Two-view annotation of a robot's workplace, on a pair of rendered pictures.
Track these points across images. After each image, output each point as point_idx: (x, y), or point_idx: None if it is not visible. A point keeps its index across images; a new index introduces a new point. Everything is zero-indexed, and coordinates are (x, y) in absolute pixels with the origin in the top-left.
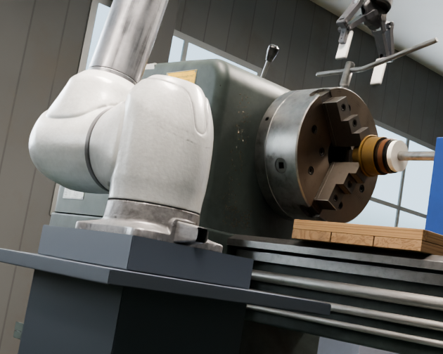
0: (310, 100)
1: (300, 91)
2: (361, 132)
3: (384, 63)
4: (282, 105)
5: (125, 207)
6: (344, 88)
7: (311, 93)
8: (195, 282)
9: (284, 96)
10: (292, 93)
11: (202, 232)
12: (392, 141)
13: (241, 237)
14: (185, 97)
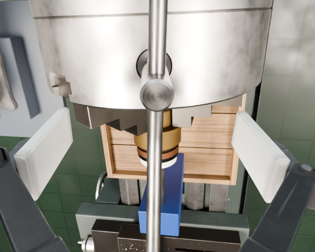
0: (48, 86)
1: (50, 31)
2: (126, 130)
3: (255, 183)
4: (33, 22)
5: None
6: (109, 109)
7: (54, 72)
8: (2, 121)
9: (34, 2)
10: (42, 15)
11: None
12: (144, 161)
13: None
14: None
